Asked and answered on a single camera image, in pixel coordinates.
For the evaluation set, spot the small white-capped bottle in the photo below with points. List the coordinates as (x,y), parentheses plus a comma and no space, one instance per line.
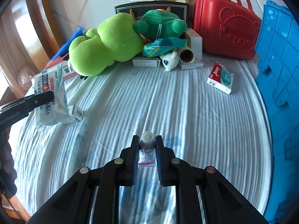
(147,140)

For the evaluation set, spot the dark green frog plush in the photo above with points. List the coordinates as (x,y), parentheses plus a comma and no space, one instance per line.
(158,24)

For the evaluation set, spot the white wet wipes packet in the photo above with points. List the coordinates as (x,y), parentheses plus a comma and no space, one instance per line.
(52,79)

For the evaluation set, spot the small white barcode box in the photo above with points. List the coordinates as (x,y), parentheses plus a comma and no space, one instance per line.
(76,114)

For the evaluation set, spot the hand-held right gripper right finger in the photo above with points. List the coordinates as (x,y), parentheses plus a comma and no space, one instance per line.
(159,161)

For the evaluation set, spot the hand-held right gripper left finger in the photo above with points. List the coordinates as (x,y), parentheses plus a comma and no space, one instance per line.
(135,161)

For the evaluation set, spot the person's left hand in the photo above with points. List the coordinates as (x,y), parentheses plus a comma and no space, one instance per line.
(5,165)

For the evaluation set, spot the red white medicine box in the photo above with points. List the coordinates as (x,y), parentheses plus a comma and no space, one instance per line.
(219,77)

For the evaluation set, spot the light green plush toy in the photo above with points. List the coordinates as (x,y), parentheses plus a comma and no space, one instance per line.
(109,44)

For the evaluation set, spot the blue plastic crate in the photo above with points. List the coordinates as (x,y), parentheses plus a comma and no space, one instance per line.
(278,74)

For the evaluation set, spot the red hard-shell suitcase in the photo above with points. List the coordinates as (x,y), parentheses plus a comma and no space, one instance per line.
(224,25)

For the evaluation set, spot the wooden headboard frame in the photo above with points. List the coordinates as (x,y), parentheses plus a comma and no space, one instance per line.
(39,16)

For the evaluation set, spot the black box with gold border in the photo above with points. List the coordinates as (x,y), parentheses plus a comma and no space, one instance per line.
(130,7)

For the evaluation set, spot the teal snack bag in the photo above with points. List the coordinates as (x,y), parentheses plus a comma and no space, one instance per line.
(161,46)

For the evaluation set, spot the blue bristle brush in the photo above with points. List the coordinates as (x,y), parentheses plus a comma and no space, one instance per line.
(70,40)

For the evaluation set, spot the red white flat box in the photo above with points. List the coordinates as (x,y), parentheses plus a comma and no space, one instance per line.
(67,73)

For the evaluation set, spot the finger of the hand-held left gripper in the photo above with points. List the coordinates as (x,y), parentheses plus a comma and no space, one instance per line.
(37,100)

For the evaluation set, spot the small white plush toy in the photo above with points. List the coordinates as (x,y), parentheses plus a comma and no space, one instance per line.
(170,59)

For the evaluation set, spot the cardboard core film roll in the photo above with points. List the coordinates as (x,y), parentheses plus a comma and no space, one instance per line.
(186,55)

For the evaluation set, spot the flat white medicine box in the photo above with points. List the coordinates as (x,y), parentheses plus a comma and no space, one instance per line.
(144,62)
(192,65)

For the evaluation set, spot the tall white carton box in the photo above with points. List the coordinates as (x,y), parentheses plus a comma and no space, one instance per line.
(195,43)

